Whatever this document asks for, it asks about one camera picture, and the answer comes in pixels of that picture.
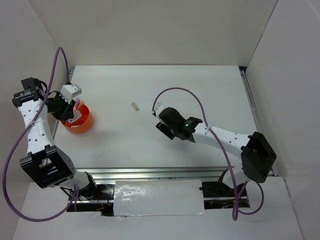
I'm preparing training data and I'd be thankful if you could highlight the aluminium right rail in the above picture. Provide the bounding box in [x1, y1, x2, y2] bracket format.
[239, 67, 277, 183]

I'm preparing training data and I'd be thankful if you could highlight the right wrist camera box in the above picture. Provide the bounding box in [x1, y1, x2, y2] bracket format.
[152, 102, 166, 117]

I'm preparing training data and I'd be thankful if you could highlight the orange round pen holder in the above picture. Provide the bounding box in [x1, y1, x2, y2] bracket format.
[61, 104, 94, 135]

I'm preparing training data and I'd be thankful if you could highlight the aluminium front rail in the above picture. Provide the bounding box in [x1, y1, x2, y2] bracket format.
[77, 166, 227, 183]

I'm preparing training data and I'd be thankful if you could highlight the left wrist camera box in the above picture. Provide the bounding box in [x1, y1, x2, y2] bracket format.
[60, 84, 82, 104]

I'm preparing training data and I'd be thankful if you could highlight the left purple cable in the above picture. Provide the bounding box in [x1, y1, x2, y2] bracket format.
[2, 46, 80, 222]

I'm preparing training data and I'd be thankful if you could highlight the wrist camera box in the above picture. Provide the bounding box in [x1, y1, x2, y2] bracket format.
[152, 102, 166, 117]
[60, 84, 82, 104]

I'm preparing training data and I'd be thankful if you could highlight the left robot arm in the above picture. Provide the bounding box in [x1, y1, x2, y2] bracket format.
[12, 77, 99, 200]

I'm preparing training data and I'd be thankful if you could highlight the white cover sheet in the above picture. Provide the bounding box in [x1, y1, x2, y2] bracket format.
[113, 179, 205, 217]

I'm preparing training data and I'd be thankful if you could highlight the aluminium rail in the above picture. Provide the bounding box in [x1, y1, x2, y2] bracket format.
[77, 166, 227, 183]
[239, 67, 277, 183]

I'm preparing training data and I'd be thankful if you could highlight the staples box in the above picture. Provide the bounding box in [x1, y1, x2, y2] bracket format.
[67, 109, 82, 124]

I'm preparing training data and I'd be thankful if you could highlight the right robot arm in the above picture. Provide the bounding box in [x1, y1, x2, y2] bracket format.
[153, 103, 277, 196]

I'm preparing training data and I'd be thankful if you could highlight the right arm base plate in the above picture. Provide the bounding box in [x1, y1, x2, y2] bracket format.
[199, 181, 236, 210]

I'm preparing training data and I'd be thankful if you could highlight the beige eraser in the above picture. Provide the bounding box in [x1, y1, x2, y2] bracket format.
[131, 102, 140, 111]

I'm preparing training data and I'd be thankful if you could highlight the orange highlighter marker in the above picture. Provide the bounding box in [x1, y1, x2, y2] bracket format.
[77, 100, 84, 110]

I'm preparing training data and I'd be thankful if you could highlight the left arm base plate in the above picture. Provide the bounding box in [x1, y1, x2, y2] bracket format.
[67, 184, 115, 217]

